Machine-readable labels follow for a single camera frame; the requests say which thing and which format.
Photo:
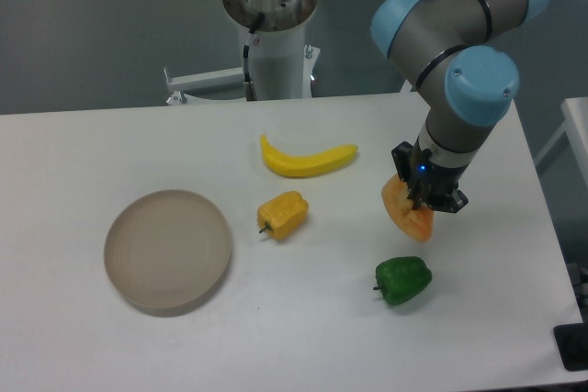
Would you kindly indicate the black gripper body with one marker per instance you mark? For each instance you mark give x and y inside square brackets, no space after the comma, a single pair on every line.
[430,185]

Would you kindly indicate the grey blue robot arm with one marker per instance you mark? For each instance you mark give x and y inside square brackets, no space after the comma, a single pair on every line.
[441,47]

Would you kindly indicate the green pepper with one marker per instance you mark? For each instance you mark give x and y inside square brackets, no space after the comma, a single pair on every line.
[400,279]

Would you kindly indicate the yellow pepper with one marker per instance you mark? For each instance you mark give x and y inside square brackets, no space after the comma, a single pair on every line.
[282,215]

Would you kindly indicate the beige round plate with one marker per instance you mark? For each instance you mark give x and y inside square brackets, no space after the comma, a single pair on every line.
[167,252]

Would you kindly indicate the yellow banana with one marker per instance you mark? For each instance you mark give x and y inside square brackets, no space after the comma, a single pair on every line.
[306,166]

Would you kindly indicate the white side table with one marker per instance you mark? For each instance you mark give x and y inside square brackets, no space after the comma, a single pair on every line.
[572,131]

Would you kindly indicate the black box at edge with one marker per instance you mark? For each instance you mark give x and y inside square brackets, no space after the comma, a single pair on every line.
[571,340]

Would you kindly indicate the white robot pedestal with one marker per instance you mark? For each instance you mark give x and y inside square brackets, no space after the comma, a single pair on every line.
[276,61]

